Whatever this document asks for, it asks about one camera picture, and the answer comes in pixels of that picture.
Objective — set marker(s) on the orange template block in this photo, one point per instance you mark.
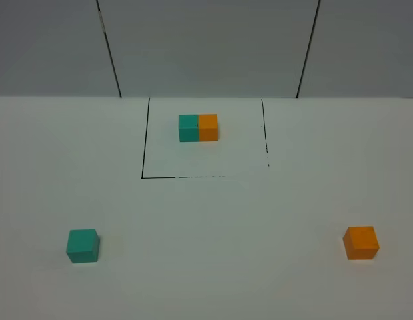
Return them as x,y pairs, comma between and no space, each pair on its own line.
208,127

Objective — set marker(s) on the teal template block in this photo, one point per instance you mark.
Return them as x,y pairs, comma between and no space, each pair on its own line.
188,128

